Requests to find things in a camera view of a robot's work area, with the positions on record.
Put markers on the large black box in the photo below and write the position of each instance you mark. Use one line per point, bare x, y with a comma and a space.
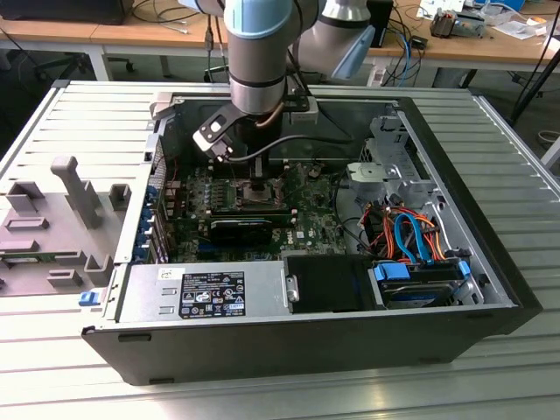
61, 11

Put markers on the green motherboard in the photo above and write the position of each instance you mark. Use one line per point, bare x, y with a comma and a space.
315, 219

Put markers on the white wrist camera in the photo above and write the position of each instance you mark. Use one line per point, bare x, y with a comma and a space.
304, 117
214, 127

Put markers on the white paper sheets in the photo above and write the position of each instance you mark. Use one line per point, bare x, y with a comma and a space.
518, 28

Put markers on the blue case latch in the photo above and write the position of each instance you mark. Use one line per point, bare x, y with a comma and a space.
88, 298

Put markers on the black tripod stand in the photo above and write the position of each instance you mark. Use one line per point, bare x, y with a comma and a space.
525, 103

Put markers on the hard disk with blue carrier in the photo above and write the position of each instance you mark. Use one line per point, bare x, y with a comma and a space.
391, 273

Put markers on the grey electronic device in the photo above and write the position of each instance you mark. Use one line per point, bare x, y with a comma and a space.
455, 24

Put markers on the pale blue teach pendant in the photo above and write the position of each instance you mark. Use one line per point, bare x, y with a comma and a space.
356, 57

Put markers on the RAM stick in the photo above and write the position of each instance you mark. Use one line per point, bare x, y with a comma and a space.
22, 260
251, 213

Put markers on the CPU socket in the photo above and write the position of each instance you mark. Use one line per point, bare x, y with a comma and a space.
242, 197

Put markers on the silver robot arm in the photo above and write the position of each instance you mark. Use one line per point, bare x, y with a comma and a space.
256, 65

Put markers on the white power strip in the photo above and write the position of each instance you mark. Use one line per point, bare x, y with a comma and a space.
377, 76

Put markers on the grey parts rack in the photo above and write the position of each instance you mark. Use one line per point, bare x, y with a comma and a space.
26, 284

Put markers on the black graphics card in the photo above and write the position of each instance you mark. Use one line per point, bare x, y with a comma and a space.
240, 232

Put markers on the silver power supply unit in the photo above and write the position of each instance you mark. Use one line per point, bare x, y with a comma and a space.
144, 293

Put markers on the silver drive cage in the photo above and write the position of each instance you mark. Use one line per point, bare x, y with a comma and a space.
372, 172

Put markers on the black PC case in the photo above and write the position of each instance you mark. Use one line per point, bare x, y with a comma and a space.
262, 350

